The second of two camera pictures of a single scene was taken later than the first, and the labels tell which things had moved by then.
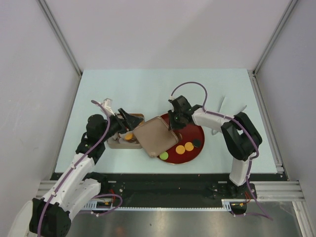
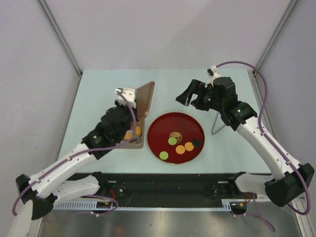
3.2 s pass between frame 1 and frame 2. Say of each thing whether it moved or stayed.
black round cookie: stayed
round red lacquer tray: stayed
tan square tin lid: moved
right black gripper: moved
